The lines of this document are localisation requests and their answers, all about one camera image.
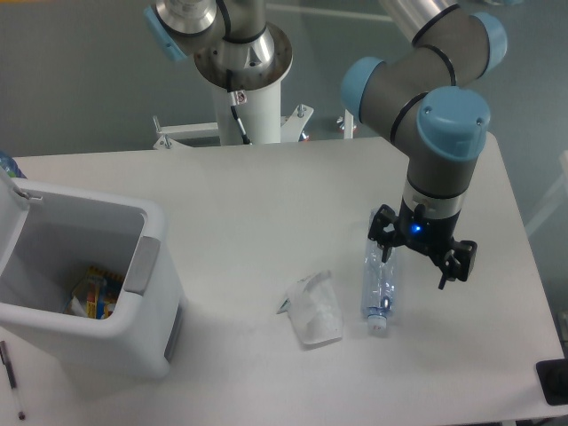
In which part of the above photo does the black cable on pedestal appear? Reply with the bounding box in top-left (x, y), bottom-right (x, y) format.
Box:
top-left (225, 68), bottom-right (253, 146)

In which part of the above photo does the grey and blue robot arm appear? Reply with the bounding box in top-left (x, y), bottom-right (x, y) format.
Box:
top-left (144, 1), bottom-right (508, 282)

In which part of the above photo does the white trash can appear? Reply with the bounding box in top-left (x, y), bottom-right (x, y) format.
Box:
top-left (1, 174), bottom-right (186, 378)

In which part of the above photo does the clear plastic water bottle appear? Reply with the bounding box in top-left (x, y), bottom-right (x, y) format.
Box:
top-left (361, 209), bottom-right (396, 335)

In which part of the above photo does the blue bottle at left edge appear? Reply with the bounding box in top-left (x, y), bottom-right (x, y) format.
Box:
top-left (0, 151), bottom-right (27, 178)

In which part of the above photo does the black device at table edge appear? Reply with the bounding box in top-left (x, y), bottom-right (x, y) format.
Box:
top-left (535, 359), bottom-right (567, 406)

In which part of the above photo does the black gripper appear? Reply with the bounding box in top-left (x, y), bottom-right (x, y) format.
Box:
top-left (367, 201), bottom-right (477, 289)

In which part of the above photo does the black pen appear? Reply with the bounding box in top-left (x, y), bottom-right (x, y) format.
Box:
top-left (1, 341), bottom-right (26, 421)

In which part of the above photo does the colourful trash in bin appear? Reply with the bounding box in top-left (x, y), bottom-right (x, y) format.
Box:
top-left (63, 266), bottom-right (124, 320)

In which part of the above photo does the white plastic bag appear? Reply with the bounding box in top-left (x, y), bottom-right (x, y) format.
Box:
top-left (276, 270), bottom-right (343, 350)

